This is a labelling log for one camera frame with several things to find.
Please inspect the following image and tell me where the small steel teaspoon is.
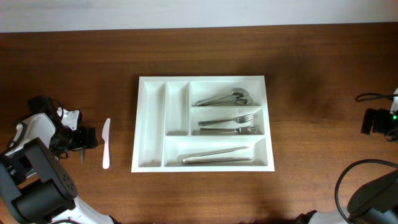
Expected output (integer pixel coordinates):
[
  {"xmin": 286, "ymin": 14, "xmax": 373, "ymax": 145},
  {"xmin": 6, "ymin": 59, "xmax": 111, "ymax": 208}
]
[{"xmin": 80, "ymin": 149, "xmax": 85, "ymax": 165}]

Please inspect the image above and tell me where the white plastic knife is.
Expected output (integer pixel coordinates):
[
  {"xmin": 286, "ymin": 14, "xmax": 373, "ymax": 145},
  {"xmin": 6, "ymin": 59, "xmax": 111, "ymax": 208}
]
[{"xmin": 101, "ymin": 118, "xmax": 111, "ymax": 169}]

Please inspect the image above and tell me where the steel fork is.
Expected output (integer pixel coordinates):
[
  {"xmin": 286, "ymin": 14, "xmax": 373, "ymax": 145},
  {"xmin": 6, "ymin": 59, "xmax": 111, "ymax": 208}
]
[
  {"xmin": 199, "ymin": 126, "xmax": 259, "ymax": 135},
  {"xmin": 198, "ymin": 114, "xmax": 254, "ymax": 127}
]

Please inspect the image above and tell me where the steel tablespoon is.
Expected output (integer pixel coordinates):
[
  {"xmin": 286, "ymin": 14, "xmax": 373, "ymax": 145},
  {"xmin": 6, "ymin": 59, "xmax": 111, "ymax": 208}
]
[
  {"xmin": 204, "ymin": 96, "xmax": 254, "ymax": 106},
  {"xmin": 195, "ymin": 88, "xmax": 249, "ymax": 106}
]

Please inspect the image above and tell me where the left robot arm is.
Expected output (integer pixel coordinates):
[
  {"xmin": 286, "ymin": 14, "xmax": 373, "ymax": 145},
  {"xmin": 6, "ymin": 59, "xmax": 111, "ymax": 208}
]
[{"xmin": 1, "ymin": 96, "xmax": 117, "ymax": 223}]

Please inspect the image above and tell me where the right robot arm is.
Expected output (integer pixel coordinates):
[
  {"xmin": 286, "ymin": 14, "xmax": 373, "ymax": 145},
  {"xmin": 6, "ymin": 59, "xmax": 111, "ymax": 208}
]
[{"xmin": 293, "ymin": 108, "xmax": 397, "ymax": 223}]

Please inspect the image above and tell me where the white plastic cutlery tray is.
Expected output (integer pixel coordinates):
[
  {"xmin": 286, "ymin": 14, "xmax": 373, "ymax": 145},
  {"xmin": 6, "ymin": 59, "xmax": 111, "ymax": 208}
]
[{"xmin": 131, "ymin": 76, "xmax": 275, "ymax": 172}]

